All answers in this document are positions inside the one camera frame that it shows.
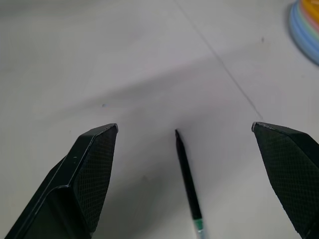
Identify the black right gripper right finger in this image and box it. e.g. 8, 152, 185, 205
251, 121, 319, 239

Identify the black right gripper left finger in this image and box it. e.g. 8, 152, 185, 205
4, 123, 119, 239

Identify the black pen with green band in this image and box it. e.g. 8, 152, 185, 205
174, 128, 208, 239

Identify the stack of pastel coloured plates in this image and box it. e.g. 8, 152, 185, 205
288, 0, 319, 66

